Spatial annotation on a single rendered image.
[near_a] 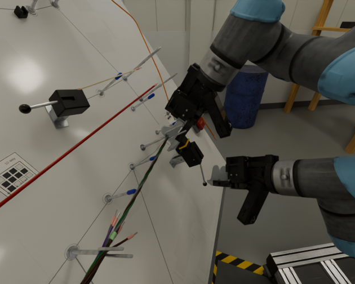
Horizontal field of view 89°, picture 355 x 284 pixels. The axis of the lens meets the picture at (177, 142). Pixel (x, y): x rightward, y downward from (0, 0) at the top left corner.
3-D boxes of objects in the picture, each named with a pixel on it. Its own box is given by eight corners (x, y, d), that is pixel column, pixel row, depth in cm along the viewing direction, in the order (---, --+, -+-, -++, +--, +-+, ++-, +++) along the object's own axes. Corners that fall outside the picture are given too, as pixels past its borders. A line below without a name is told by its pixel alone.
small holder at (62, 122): (3, 109, 27) (16, 85, 23) (63, 103, 35) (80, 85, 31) (17, 136, 28) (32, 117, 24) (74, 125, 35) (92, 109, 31)
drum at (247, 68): (245, 112, 333) (257, 62, 283) (261, 128, 288) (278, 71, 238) (217, 115, 326) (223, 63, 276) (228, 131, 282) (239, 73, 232)
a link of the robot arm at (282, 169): (309, 196, 38) (293, 198, 33) (285, 194, 41) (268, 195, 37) (305, 160, 39) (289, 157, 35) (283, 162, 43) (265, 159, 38)
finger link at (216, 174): (208, 165, 57) (232, 164, 50) (208, 185, 56) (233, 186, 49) (200, 165, 55) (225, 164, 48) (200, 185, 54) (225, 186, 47)
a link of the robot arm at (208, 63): (242, 65, 38) (239, 73, 32) (228, 83, 41) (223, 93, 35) (213, 44, 38) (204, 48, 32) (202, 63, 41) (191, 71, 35)
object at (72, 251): (81, 249, 29) (137, 249, 21) (72, 261, 28) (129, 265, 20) (71, 242, 28) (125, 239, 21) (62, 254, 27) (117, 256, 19)
